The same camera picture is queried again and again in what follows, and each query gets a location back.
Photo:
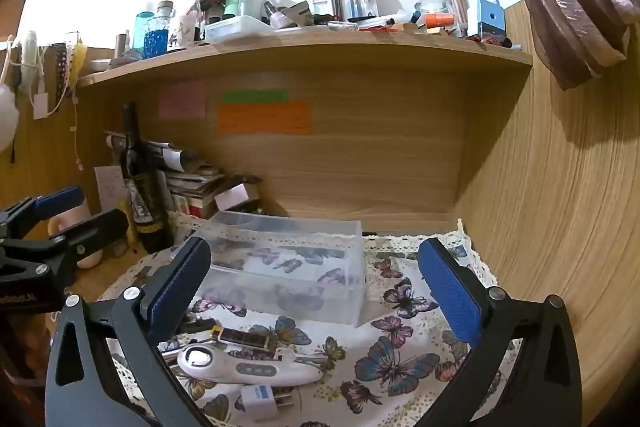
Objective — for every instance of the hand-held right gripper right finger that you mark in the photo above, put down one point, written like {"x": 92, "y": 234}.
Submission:
{"x": 450, "y": 294}

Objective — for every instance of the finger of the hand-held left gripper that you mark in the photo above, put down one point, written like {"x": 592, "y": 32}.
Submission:
{"x": 57, "y": 200}
{"x": 100, "y": 227}

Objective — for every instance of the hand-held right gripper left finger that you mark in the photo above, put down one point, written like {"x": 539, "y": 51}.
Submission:
{"x": 184, "y": 279}

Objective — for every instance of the pink cup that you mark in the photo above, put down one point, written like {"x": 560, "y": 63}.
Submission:
{"x": 62, "y": 225}

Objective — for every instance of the white paper note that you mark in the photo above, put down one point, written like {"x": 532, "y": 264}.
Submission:
{"x": 111, "y": 187}

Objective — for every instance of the small black stick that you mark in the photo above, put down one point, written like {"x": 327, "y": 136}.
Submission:
{"x": 200, "y": 326}

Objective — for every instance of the dark wine bottle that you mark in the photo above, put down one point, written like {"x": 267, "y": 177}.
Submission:
{"x": 145, "y": 207}

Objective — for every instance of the butterfly print tablecloth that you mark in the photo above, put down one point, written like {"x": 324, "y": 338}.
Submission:
{"x": 400, "y": 359}

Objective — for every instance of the dark rectangular lighter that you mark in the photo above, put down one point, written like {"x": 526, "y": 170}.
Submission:
{"x": 245, "y": 338}

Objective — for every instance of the stack of books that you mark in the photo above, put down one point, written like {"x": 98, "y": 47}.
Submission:
{"x": 195, "y": 192}

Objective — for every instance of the white pompom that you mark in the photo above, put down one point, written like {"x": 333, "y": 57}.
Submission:
{"x": 7, "y": 122}

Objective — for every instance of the white paper tag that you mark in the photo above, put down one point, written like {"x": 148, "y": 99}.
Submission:
{"x": 40, "y": 106}

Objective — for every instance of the rolled magazine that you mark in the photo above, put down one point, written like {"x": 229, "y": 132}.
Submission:
{"x": 165, "y": 154}

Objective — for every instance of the clear plastic storage box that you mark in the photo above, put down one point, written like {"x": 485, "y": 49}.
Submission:
{"x": 285, "y": 279}

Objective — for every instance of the small white and black box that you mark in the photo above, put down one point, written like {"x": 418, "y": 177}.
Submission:
{"x": 240, "y": 194}

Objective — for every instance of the white handheld device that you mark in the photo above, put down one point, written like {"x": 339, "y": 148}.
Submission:
{"x": 240, "y": 367}

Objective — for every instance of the hanging lace ribbons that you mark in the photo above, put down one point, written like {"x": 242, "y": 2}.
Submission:
{"x": 67, "y": 67}

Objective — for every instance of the white plug adapter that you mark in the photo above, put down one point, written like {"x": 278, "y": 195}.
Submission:
{"x": 260, "y": 401}

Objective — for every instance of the white hanging loofah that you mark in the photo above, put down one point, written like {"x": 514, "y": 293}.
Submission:
{"x": 31, "y": 57}

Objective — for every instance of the pink sticky note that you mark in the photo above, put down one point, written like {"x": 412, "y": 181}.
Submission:
{"x": 182, "y": 99}

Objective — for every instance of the cardboard tube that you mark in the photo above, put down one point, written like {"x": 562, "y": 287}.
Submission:
{"x": 121, "y": 46}

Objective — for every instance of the orange sticky note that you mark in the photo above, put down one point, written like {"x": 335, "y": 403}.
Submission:
{"x": 265, "y": 118}

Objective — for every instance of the blue dotted bottle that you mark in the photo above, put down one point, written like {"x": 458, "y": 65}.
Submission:
{"x": 156, "y": 39}

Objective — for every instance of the teal bottle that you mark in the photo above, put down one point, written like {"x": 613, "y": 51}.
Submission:
{"x": 141, "y": 29}

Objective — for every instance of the green sticky note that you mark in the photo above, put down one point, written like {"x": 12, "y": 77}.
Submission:
{"x": 255, "y": 96}

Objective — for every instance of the white printed cup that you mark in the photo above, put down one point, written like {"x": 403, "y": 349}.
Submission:
{"x": 181, "y": 33}

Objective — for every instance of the tall corked glass bottle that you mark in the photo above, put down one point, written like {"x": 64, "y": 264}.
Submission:
{"x": 193, "y": 2}

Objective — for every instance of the clear plastic lidded container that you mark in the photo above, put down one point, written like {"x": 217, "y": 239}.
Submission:
{"x": 237, "y": 29}

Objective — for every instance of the wooden shelf board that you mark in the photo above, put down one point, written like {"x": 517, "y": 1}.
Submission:
{"x": 350, "y": 52}

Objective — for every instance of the small spray bottle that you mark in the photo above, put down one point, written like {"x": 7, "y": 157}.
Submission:
{"x": 274, "y": 14}

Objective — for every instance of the orange tube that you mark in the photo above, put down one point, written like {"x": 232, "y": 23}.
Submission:
{"x": 439, "y": 20}

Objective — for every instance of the blue plastic box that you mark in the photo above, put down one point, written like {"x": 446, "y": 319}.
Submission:
{"x": 490, "y": 19}

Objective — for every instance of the round glass jar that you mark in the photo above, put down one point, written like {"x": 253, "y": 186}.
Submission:
{"x": 432, "y": 6}

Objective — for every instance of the glass jar of sticks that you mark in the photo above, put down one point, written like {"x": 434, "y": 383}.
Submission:
{"x": 454, "y": 2}

